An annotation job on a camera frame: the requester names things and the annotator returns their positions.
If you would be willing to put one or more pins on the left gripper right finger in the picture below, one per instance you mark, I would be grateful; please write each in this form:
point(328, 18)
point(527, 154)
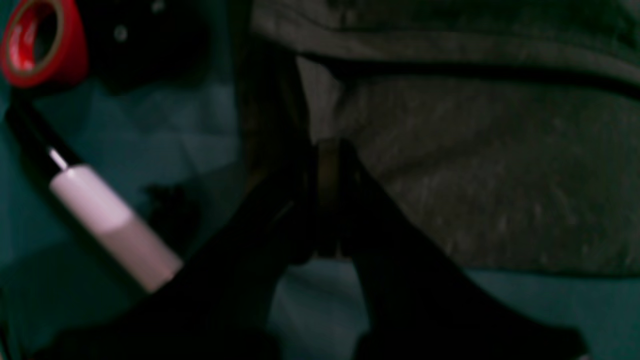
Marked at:
point(421, 305)

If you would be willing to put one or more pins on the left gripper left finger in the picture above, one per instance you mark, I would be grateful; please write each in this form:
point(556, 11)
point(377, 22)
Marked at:
point(217, 305)

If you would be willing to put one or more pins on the grey T-shirt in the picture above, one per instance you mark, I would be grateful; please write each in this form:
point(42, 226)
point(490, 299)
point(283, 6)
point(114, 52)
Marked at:
point(506, 130)

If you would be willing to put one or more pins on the small black clip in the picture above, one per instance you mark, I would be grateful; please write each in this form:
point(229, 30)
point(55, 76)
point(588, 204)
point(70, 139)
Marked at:
point(174, 215)

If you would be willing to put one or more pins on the white marker pen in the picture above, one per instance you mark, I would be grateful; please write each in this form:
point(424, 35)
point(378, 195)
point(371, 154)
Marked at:
point(94, 204)

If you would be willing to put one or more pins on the black remote control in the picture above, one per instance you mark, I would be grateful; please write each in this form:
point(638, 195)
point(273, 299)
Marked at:
point(134, 43)

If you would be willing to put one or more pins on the red tape roll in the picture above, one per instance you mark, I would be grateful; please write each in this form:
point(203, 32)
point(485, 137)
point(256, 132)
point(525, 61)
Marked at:
point(44, 43)

